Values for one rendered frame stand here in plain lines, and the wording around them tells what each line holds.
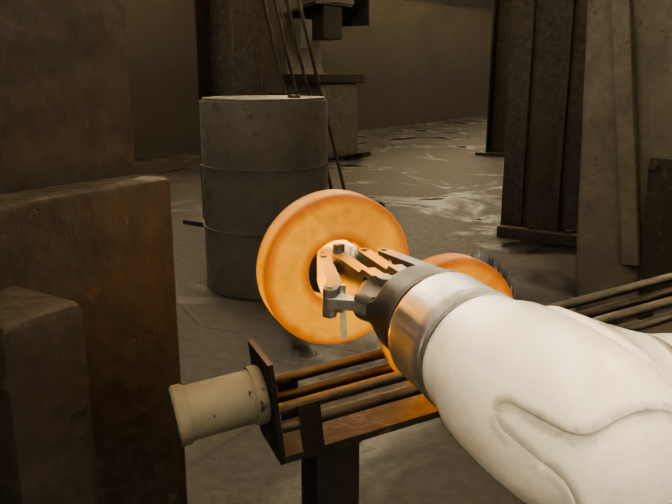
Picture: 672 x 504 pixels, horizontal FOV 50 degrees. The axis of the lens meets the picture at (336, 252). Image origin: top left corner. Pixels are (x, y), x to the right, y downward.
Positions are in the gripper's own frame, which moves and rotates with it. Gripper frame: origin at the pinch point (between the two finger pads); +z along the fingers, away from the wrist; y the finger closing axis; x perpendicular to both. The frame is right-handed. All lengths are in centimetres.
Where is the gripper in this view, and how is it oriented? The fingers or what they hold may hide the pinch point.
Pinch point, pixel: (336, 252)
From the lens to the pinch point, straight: 71.6
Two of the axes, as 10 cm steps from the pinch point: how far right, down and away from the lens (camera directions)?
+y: 9.3, -1.0, 3.6
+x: 0.1, -9.6, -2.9
